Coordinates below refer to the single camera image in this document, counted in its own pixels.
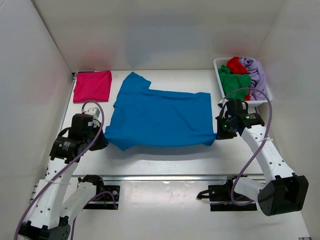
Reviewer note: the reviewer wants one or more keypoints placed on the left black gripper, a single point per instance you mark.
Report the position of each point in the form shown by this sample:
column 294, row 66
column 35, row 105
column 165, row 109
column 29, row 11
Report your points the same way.
column 103, row 140

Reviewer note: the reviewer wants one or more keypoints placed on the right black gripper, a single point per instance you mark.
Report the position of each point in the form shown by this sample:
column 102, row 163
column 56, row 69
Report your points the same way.
column 220, row 134

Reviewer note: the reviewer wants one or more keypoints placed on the blue t shirt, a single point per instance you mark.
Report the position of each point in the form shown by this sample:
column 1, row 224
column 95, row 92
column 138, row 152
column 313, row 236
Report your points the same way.
column 151, row 117

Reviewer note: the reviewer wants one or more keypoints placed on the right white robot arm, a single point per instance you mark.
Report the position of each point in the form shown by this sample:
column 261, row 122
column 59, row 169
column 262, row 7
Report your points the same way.
column 283, row 191

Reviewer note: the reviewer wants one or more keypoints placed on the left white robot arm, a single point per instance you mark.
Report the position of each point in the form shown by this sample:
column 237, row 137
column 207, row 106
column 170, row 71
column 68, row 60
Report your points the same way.
column 49, row 216

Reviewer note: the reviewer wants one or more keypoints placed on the green t shirt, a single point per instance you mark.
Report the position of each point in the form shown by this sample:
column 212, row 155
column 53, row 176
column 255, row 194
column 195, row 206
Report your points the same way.
column 223, row 71

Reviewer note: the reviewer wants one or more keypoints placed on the folded pink t shirt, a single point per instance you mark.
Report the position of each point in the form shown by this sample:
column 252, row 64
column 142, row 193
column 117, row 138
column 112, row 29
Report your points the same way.
column 95, row 85

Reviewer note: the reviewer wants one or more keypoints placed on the red t shirt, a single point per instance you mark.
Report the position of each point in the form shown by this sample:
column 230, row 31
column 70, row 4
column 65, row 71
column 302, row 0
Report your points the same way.
column 238, row 77

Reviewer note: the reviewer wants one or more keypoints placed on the lavender t shirt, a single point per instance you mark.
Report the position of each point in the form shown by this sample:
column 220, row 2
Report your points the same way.
column 258, row 79

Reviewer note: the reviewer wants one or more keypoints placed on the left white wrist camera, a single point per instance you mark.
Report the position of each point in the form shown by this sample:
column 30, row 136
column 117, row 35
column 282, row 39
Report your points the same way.
column 94, row 111

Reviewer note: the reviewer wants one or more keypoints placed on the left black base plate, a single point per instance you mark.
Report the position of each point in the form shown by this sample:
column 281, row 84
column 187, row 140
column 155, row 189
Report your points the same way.
column 108, row 198

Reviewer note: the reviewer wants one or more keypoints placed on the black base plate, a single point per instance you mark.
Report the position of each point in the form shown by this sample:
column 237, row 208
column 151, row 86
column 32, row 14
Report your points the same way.
column 220, row 199
column 108, row 198

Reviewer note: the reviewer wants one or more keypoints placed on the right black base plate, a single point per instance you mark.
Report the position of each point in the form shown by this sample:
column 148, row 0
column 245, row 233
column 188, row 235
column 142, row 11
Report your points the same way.
column 220, row 199

